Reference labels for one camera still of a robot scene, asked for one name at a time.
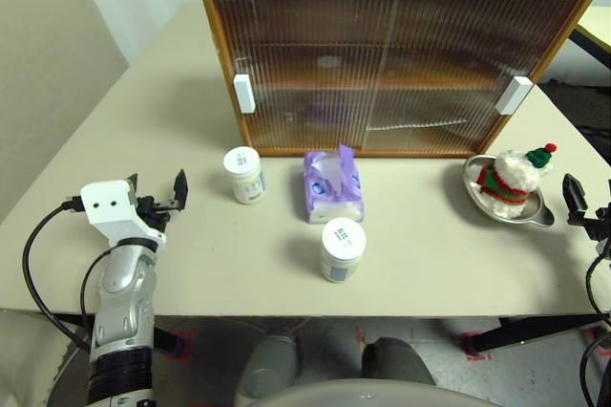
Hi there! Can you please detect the grey robot knee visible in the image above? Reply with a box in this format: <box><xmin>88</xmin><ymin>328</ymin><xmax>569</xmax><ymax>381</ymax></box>
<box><xmin>240</xmin><ymin>332</ymin><xmax>301</xmax><ymax>399</ymax></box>
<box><xmin>360</xmin><ymin>336</ymin><xmax>436</xmax><ymax>388</ymax></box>

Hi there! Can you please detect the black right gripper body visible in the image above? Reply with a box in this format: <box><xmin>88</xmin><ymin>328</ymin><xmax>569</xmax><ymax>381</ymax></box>
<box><xmin>566</xmin><ymin>204</ymin><xmax>611</xmax><ymax>254</ymax></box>

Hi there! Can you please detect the white plastic jar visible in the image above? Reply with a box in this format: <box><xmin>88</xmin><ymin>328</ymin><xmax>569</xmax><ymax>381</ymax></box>
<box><xmin>320</xmin><ymin>218</ymin><xmax>368</xmax><ymax>285</ymax></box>
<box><xmin>222</xmin><ymin>147</ymin><xmax>266</xmax><ymax>206</ymax></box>

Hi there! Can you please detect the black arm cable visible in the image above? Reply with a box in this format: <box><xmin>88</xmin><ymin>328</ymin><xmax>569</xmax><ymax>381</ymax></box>
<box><xmin>22</xmin><ymin>195</ymin><xmax>114</xmax><ymax>355</ymax></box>
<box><xmin>579</xmin><ymin>253</ymin><xmax>611</xmax><ymax>407</ymax></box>

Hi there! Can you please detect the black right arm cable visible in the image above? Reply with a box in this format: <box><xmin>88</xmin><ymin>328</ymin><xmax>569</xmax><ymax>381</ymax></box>
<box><xmin>579</xmin><ymin>253</ymin><xmax>611</xmax><ymax>407</ymax></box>

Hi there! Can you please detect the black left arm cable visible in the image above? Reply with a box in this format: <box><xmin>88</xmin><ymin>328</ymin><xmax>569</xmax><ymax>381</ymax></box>
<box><xmin>22</xmin><ymin>195</ymin><xmax>114</xmax><ymax>355</ymax></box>

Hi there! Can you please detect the black table leg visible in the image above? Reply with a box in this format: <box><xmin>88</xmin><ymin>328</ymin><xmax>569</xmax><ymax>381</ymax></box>
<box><xmin>151</xmin><ymin>324</ymin><xmax>191</xmax><ymax>356</ymax></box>
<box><xmin>469</xmin><ymin>311</ymin><xmax>611</xmax><ymax>356</ymax></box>

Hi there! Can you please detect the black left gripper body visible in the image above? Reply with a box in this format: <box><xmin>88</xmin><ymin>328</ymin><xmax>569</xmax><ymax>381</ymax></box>
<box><xmin>135</xmin><ymin>194</ymin><xmax>176</xmax><ymax>237</ymax></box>

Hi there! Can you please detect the white door handle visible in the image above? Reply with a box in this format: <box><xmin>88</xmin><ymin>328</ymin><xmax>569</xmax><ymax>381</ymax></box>
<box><xmin>495</xmin><ymin>75</ymin><xmax>535</xmax><ymax>117</ymax></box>
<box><xmin>233</xmin><ymin>74</ymin><xmax>257</xmax><ymax>115</ymax></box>

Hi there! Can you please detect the grey robot right knee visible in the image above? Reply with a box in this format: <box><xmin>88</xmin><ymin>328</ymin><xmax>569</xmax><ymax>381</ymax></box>
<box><xmin>360</xmin><ymin>336</ymin><xmax>436</xmax><ymax>388</ymax></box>

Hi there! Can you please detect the ribbed glass sliding door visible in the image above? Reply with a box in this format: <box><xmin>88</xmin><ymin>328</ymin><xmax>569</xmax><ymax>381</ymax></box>
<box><xmin>211</xmin><ymin>0</ymin><xmax>400</xmax><ymax>150</ymax></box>
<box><xmin>365</xmin><ymin>0</ymin><xmax>581</xmax><ymax>151</ymax></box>

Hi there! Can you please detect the grey robot torso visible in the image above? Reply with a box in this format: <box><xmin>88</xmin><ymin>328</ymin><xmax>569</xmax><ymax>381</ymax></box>
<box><xmin>257</xmin><ymin>376</ymin><xmax>508</xmax><ymax>407</ymax></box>

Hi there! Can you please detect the round metal dish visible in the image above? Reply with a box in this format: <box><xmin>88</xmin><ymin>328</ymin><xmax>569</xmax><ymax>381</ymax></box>
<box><xmin>462</xmin><ymin>154</ymin><xmax>557</xmax><ymax>227</ymax></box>

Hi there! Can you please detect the grey robot left knee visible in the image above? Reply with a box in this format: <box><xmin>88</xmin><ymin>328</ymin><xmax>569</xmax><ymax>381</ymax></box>
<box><xmin>240</xmin><ymin>332</ymin><xmax>301</xmax><ymax>399</ymax></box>

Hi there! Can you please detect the purple tissue pack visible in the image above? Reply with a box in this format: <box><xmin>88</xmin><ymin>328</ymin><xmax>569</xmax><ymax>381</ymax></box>
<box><xmin>303</xmin><ymin>142</ymin><xmax>367</xmax><ymax>225</ymax></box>

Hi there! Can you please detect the beige side table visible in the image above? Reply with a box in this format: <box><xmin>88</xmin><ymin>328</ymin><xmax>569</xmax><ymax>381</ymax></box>
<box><xmin>569</xmin><ymin>5</ymin><xmax>611</xmax><ymax>75</ymax></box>

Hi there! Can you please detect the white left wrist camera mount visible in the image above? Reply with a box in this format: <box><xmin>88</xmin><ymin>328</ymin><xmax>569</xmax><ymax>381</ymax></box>
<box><xmin>79</xmin><ymin>180</ymin><xmax>168</xmax><ymax>252</ymax></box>

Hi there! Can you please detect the white plush snowman toy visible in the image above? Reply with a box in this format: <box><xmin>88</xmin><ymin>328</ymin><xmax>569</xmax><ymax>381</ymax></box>
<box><xmin>475</xmin><ymin>141</ymin><xmax>558</xmax><ymax>220</ymax></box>

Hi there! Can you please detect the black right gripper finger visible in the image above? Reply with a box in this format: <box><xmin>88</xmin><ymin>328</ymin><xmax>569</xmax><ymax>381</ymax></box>
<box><xmin>561</xmin><ymin>172</ymin><xmax>590</xmax><ymax>214</ymax></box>

